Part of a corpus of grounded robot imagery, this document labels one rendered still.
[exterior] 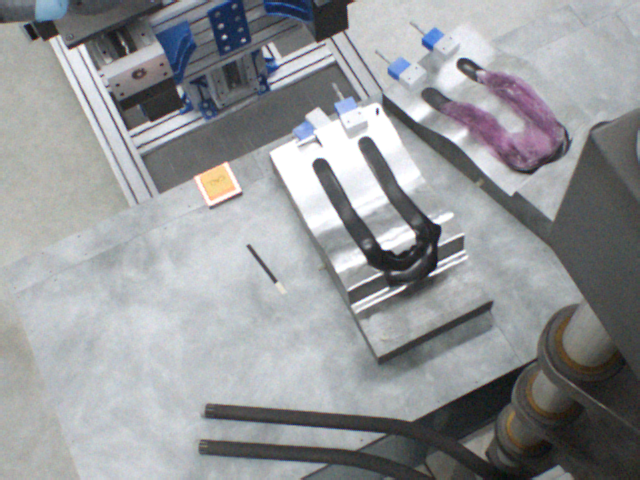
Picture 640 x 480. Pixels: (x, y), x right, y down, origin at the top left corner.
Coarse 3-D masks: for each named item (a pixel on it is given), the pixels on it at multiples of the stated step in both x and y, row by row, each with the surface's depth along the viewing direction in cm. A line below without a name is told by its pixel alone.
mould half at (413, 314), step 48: (288, 144) 195; (336, 144) 194; (384, 144) 193; (288, 192) 194; (432, 192) 186; (336, 240) 184; (384, 240) 180; (384, 288) 183; (432, 288) 183; (480, 288) 182; (432, 336) 184
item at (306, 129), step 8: (312, 112) 202; (320, 112) 201; (312, 120) 201; (320, 120) 201; (328, 120) 200; (296, 128) 202; (304, 128) 202; (312, 128) 201; (296, 136) 202; (304, 136) 201
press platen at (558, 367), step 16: (576, 304) 110; (560, 320) 108; (544, 336) 108; (560, 336) 107; (544, 352) 108; (560, 352) 106; (544, 368) 109; (560, 368) 106; (576, 368) 106; (592, 368) 105; (608, 368) 106; (624, 368) 106; (560, 384) 108; (576, 384) 106; (592, 384) 106; (608, 384) 106; (624, 384) 106; (592, 400) 105; (608, 400) 105; (624, 400) 105; (608, 416) 106; (624, 416) 104; (624, 432) 107
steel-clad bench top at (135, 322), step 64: (576, 0) 214; (576, 64) 208; (192, 192) 202; (256, 192) 201; (448, 192) 198; (64, 256) 198; (128, 256) 197; (192, 256) 196; (512, 256) 191; (64, 320) 193; (128, 320) 192; (192, 320) 191; (256, 320) 190; (320, 320) 189; (512, 320) 186; (64, 384) 187; (128, 384) 186; (192, 384) 185; (256, 384) 184; (320, 384) 183; (384, 384) 182; (448, 384) 181; (128, 448) 181; (192, 448) 180
